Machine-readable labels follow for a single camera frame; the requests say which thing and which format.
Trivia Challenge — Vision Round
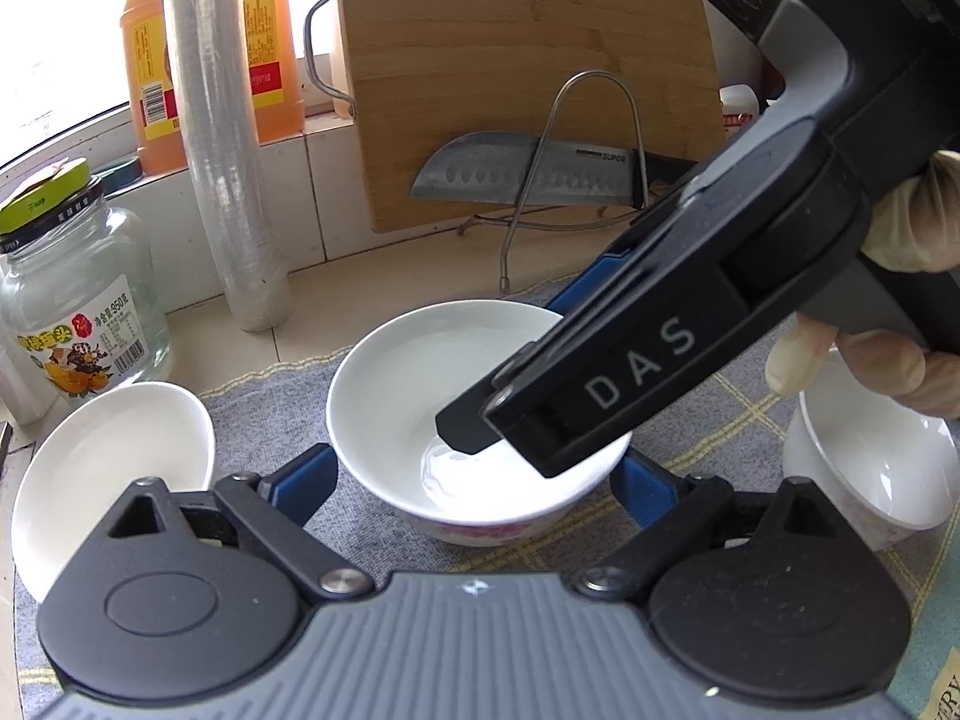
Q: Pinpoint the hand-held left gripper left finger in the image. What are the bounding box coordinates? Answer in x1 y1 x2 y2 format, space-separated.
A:
94 444 376 605

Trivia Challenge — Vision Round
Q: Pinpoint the metal wire stand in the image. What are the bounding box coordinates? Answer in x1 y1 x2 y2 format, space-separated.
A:
457 71 646 293

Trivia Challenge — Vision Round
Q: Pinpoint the window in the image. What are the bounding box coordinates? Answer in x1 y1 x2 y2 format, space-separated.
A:
0 0 338 173

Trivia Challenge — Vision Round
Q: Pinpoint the person's right hand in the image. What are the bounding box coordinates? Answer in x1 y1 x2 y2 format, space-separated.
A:
769 154 960 421

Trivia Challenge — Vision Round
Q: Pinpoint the orange cooking oil bottle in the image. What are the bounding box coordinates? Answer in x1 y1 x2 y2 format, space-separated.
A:
120 0 307 175

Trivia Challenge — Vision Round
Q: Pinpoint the white bowl with pink flowers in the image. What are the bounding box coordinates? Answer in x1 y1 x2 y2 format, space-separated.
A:
784 371 957 552
11 382 216 602
327 300 635 548

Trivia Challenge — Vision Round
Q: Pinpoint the wooden cutting board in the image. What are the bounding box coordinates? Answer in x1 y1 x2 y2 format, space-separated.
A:
304 0 727 235

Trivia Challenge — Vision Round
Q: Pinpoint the steel kitchen knife black handle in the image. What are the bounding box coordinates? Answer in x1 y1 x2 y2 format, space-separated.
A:
410 131 706 209

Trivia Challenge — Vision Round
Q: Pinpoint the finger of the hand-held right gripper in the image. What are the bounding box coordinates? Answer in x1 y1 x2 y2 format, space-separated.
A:
546 240 635 316
435 369 511 458

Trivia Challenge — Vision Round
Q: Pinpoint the glass jar with yellow-green lid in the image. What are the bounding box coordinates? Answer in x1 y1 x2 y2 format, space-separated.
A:
0 157 172 400

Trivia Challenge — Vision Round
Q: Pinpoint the tall plastic wrap roll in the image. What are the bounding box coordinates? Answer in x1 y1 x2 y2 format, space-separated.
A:
163 0 295 332

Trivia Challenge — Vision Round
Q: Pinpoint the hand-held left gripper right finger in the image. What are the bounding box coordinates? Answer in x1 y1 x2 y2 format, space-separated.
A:
574 450 852 605

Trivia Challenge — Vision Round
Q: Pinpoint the white plastic bottle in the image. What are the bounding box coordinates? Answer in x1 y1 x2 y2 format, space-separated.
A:
718 84 760 137

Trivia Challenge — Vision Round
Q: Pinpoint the grey teal checked towel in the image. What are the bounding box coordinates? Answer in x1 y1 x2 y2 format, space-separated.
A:
13 276 960 720

